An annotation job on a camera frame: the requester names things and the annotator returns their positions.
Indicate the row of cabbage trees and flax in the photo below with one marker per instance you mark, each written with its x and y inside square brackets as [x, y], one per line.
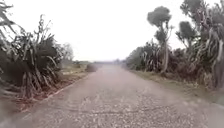
[186, 56]

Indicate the small dark bush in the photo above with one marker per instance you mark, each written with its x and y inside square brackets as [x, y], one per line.
[90, 67]

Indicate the grass verge with dry leaves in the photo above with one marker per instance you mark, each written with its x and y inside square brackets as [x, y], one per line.
[63, 78]

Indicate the flax bushes with dry leaves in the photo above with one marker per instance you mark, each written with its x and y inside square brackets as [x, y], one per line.
[31, 63]

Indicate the grey gravel path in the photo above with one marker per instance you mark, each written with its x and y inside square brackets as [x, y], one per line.
[113, 96]

